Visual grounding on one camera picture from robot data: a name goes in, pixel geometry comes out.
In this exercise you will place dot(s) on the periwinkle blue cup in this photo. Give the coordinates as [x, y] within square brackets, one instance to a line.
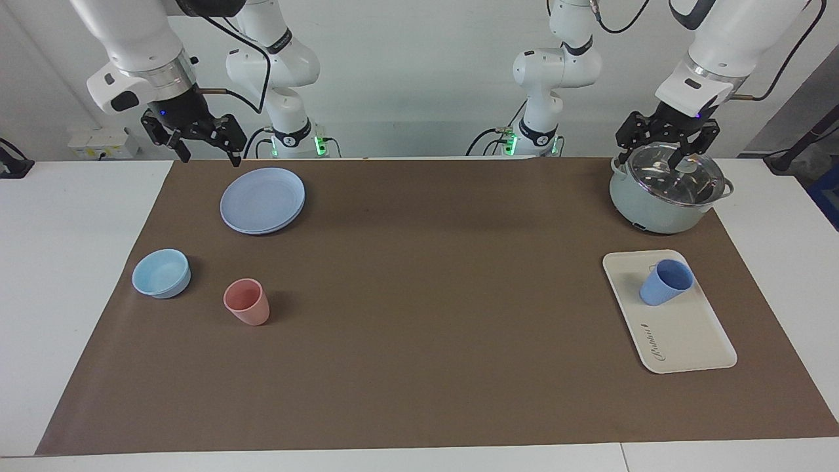
[662, 288]

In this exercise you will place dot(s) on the light blue bowl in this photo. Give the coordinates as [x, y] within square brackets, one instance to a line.
[160, 275]

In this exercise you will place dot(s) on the black stand base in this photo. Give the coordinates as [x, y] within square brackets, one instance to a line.
[783, 160]

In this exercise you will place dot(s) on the black table clamp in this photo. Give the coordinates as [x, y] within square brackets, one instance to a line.
[13, 167]

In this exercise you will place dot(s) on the blue box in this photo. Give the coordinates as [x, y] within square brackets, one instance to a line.
[827, 196]

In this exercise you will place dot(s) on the periwinkle blue plate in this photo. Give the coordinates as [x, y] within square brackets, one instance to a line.
[262, 200]

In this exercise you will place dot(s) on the glass pot lid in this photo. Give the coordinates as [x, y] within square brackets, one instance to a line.
[675, 187]

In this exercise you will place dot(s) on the white power strip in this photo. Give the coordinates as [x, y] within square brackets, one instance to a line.
[98, 141]

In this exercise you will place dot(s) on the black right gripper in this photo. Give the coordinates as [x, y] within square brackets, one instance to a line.
[180, 111]

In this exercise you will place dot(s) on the brown table mat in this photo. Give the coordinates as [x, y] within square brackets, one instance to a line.
[426, 328]

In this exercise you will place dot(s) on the pale green cooking pot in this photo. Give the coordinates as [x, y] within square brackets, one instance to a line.
[649, 210]

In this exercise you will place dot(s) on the pink cup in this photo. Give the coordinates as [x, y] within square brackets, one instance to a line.
[249, 311]

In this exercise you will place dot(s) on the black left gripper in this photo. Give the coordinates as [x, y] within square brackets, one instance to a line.
[675, 121]

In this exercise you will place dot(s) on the cream rabbit print tray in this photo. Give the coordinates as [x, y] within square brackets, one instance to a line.
[682, 334]

